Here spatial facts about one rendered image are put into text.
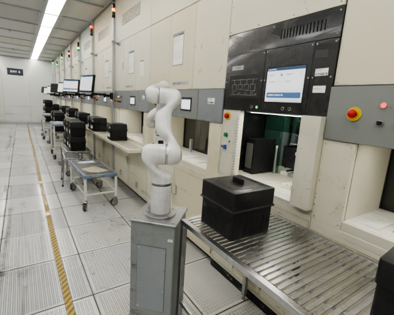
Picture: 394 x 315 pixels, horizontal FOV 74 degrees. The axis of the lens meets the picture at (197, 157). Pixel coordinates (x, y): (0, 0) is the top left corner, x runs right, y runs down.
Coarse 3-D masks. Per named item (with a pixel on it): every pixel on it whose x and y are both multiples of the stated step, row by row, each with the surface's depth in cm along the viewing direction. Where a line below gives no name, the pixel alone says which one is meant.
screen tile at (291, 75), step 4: (288, 72) 158; (292, 72) 155; (296, 72) 153; (288, 76) 158; (292, 76) 156; (296, 76) 153; (300, 76) 151; (300, 80) 151; (288, 84) 158; (292, 84) 156; (296, 84) 153; (300, 84) 151; (284, 88) 161; (288, 88) 158; (292, 88) 156; (296, 88) 154; (300, 88) 152
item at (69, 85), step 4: (64, 80) 546; (68, 80) 543; (72, 80) 539; (76, 80) 536; (64, 84) 546; (68, 84) 543; (72, 84) 540; (76, 84) 536; (64, 88) 547; (68, 88) 543; (72, 88) 540; (76, 88) 536; (72, 92) 544; (76, 92) 537; (84, 96) 552; (92, 96) 569
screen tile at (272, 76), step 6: (276, 72) 165; (282, 72) 161; (270, 78) 169; (276, 78) 165; (282, 78) 162; (270, 84) 170; (276, 84) 165; (282, 84) 162; (270, 90) 170; (276, 90) 166
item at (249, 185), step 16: (224, 176) 155; (240, 176) 157; (208, 192) 143; (224, 192) 131; (240, 192) 127; (256, 192) 132; (272, 192) 138; (224, 208) 131; (240, 208) 128; (256, 208) 134
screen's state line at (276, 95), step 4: (268, 92) 171; (272, 92) 169; (276, 92) 166; (280, 92) 163; (284, 92) 161; (288, 92) 158; (292, 92) 156; (296, 92) 154; (300, 92) 152; (268, 96) 171; (272, 96) 169; (276, 96) 166; (280, 96) 164; (284, 96) 161; (288, 96) 159; (292, 96) 156; (296, 96) 154
